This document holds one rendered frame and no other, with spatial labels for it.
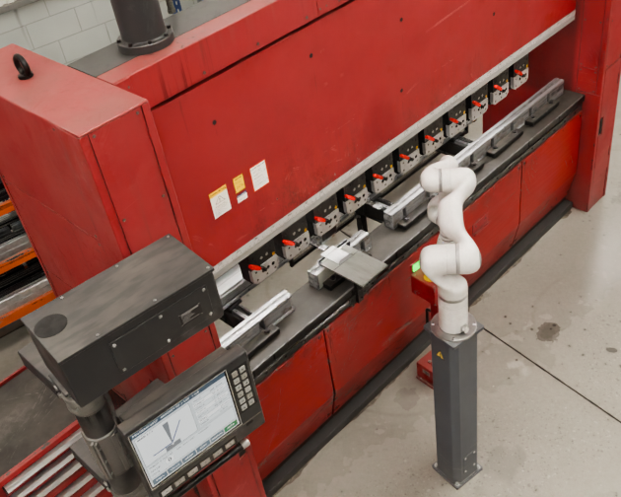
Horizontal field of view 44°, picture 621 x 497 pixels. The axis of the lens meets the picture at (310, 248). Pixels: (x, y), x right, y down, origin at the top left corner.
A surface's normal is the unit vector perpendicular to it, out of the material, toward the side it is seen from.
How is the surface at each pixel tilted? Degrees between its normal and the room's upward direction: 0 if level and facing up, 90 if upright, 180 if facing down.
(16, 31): 90
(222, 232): 90
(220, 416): 90
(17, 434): 0
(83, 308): 0
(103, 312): 0
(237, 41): 90
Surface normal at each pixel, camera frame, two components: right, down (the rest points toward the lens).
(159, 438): 0.64, 0.41
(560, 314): -0.14, -0.77
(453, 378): -0.14, 0.64
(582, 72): -0.69, 0.52
